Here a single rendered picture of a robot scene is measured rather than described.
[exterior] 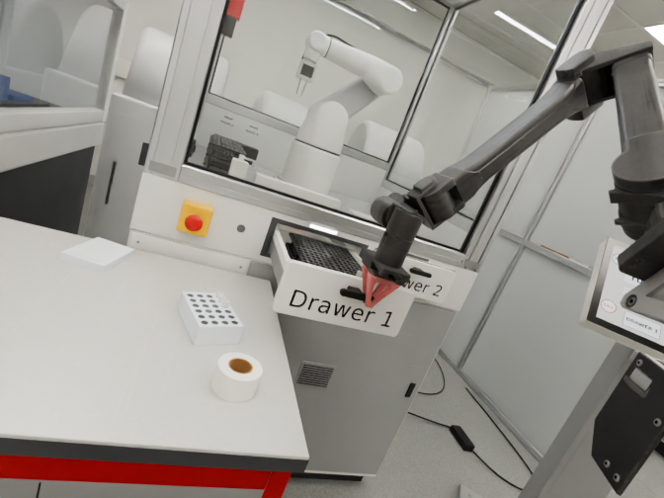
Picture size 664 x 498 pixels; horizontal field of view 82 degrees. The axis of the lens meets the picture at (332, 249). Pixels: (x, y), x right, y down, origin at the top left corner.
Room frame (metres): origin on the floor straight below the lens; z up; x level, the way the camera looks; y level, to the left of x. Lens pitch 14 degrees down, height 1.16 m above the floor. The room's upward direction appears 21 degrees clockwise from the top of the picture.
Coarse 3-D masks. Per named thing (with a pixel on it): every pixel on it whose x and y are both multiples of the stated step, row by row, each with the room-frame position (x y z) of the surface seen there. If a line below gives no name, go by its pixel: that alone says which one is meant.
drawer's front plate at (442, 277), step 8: (408, 264) 1.11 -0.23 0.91; (416, 264) 1.12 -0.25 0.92; (424, 264) 1.13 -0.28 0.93; (408, 272) 1.12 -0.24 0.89; (432, 272) 1.14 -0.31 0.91; (440, 272) 1.15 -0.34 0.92; (448, 272) 1.16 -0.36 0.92; (416, 280) 1.13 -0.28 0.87; (424, 280) 1.14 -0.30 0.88; (432, 280) 1.15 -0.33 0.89; (440, 280) 1.16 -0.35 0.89; (448, 280) 1.17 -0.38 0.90; (416, 288) 1.13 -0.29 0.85; (432, 288) 1.15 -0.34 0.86; (440, 288) 1.16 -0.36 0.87; (448, 288) 1.17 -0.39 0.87; (416, 296) 1.14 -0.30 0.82; (424, 296) 1.15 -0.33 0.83; (432, 296) 1.16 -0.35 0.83; (440, 296) 1.17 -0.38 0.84
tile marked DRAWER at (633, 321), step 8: (624, 312) 1.07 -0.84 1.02; (624, 320) 1.06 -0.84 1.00; (632, 320) 1.06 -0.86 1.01; (640, 320) 1.06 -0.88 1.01; (648, 320) 1.06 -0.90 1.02; (632, 328) 1.04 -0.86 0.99; (640, 328) 1.04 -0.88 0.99; (648, 328) 1.04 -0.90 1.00; (656, 328) 1.04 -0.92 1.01; (656, 336) 1.03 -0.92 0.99
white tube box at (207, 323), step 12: (180, 300) 0.66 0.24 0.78; (192, 300) 0.66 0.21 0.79; (204, 300) 0.67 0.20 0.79; (216, 300) 0.68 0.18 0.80; (180, 312) 0.65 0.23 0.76; (192, 312) 0.61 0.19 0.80; (204, 312) 0.62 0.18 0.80; (216, 312) 0.64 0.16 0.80; (228, 312) 0.67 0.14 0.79; (192, 324) 0.60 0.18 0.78; (204, 324) 0.59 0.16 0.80; (216, 324) 0.60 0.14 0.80; (228, 324) 0.62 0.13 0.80; (240, 324) 0.63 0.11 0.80; (192, 336) 0.59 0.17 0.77; (204, 336) 0.58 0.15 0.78; (216, 336) 0.60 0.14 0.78; (228, 336) 0.61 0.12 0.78; (240, 336) 0.63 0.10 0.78
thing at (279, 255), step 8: (280, 232) 1.03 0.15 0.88; (288, 232) 1.04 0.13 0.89; (296, 232) 1.06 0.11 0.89; (272, 240) 0.98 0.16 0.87; (280, 240) 0.92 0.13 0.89; (288, 240) 1.04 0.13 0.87; (320, 240) 1.07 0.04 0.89; (272, 248) 0.95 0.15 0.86; (280, 248) 0.88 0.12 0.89; (272, 256) 0.92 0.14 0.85; (280, 256) 0.85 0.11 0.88; (288, 256) 0.82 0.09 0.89; (280, 264) 0.81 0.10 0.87; (360, 264) 1.01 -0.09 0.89; (280, 272) 0.79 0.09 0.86; (280, 280) 0.77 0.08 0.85
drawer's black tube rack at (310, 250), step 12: (300, 240) 0.97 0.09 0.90; (312, 240) 1.01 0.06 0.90; (288, 252) 0.95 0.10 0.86; (300, 252) 0.86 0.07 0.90; (312, 252) 0.90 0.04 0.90; (324, 252) 0.94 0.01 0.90; (336, 252) 0.99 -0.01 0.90; (348, 252) 1.04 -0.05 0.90; (324, 264) 0.84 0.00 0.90; (336, 264) 0.88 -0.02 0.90; (348, 264) 0.93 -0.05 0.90
